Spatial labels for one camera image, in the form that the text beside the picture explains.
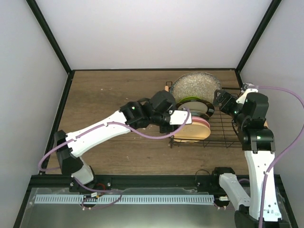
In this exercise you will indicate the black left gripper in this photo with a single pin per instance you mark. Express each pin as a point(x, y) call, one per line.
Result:
point(163, 129)

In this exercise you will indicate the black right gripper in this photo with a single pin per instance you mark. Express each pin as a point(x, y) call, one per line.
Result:
point(224, 95)

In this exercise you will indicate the pink plate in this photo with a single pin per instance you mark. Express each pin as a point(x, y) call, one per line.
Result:
point(200, 120)

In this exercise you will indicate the orange plate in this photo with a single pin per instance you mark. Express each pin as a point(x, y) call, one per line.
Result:
point(193, 133)

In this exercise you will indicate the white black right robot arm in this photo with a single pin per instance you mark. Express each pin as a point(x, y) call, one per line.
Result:
point(259, 208)

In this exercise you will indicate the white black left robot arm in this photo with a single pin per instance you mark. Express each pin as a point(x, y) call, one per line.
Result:
point(133, 115)

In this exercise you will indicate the glossy black plate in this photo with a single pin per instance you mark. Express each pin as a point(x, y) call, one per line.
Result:
point(206, 115)

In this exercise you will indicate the green plate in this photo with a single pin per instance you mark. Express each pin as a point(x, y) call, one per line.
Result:
point(189, 98)

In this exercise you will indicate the speckled grey large plate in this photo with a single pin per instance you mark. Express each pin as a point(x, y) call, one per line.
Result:
point(198, 84)

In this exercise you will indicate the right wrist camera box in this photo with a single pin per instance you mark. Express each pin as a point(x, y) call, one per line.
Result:
point(248, 88)

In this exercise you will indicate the black wire dish rack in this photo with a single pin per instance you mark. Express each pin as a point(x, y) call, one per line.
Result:
point(222, 134)

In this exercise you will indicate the black cage frame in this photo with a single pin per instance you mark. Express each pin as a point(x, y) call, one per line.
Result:
point(70, 75)

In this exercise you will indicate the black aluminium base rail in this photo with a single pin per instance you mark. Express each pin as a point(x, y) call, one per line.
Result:
point(203, 183)

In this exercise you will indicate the white slotted cable duct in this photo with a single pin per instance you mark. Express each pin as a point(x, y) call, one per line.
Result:
point(126, 199)

